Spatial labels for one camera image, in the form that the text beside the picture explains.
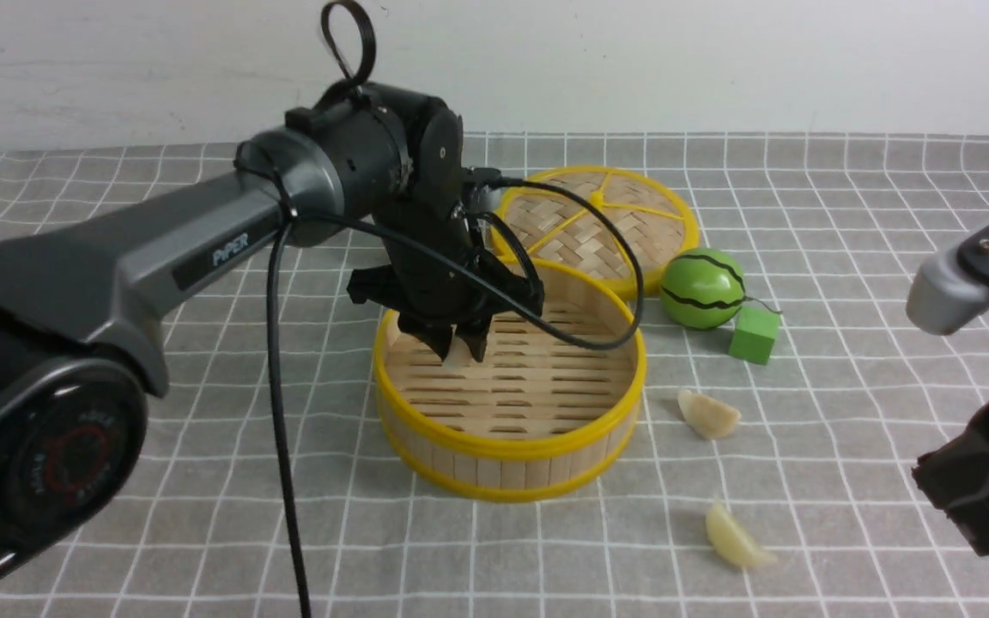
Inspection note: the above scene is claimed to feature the yellowish dumpling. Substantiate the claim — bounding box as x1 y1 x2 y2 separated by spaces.
704 500 777 570

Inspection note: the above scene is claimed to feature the woven bamboo steamer lid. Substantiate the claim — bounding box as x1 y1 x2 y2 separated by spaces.
491 167 701 300

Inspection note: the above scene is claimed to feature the white dumpling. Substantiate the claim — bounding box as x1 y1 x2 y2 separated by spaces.
677 390 742 439
442 336 472 369

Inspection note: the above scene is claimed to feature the bamboo steamer tray yellow rim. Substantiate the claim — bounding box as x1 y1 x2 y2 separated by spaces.
373 257 647 503

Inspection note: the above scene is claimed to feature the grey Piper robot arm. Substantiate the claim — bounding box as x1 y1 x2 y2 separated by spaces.
0 83 544 579

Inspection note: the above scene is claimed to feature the green toy watermelon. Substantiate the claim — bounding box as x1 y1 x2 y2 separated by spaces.
658 247 746 330

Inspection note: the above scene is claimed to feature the grey checked tablecloth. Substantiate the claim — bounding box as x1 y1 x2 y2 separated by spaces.
0 134 989 617

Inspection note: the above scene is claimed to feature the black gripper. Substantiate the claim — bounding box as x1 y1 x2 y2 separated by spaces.
347 193 544 361

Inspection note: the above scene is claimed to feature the green wooden cube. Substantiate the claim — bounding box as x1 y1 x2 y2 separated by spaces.
727 306 782 367

